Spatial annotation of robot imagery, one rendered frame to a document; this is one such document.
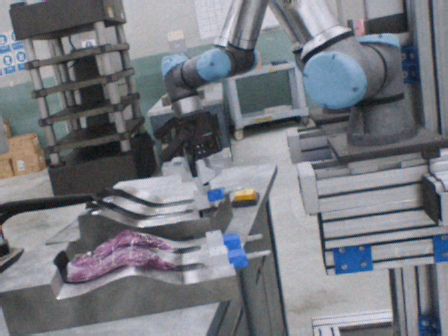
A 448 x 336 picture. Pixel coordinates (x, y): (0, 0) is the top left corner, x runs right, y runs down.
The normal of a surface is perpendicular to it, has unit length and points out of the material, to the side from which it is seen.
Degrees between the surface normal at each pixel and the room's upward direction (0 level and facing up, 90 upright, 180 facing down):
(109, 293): 90
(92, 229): 90
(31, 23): 90
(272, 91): 90
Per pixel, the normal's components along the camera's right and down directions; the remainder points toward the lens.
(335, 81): -0.65, 0.42
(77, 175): -0.11, 0.26
